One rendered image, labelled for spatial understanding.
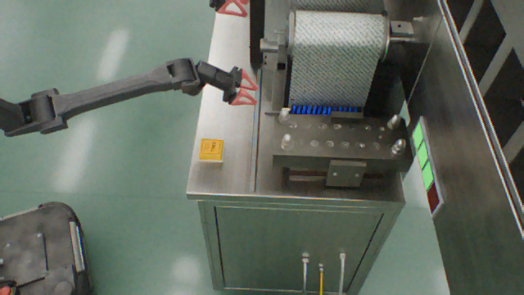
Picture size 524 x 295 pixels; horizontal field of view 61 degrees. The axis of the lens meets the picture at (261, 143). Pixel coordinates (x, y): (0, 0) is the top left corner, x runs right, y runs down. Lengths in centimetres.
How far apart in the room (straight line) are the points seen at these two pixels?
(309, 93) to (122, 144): 157
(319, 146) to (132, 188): 143
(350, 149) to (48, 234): 142
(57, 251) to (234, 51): 114
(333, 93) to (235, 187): 41
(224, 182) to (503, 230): 81
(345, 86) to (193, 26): 220
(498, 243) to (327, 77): 69
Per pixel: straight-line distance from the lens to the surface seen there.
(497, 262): 85
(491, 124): 88
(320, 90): 135
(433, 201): 108
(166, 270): 224
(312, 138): 131
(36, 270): 212
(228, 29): 188
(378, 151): 132
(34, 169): 276
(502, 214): 83
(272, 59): 138
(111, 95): 127
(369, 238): 160
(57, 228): 220
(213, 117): 153
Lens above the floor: 204
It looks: 52 degrees down
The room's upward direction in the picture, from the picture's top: 2 degrees clockwise
